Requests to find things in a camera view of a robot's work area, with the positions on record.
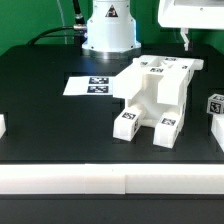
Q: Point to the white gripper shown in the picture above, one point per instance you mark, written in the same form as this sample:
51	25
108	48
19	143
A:
195	14

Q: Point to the white chair back frame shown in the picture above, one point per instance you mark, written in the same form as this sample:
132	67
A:
129	81

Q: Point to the white chair seat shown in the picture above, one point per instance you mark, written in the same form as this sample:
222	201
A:
156	106

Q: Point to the marker cube right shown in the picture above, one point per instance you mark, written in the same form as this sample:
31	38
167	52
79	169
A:
215	104

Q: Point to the white part at right edge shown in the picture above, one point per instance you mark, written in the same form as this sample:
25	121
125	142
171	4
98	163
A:
217	129

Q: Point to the white part at edge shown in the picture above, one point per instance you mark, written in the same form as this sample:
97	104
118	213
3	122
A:
217	129
2	125

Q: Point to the white front fence bar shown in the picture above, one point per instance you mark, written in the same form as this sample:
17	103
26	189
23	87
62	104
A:
112	179

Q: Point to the white part at left edge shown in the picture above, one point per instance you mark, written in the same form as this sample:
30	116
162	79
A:
2	125

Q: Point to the white marker base plate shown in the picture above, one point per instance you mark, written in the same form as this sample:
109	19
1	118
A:
89	85

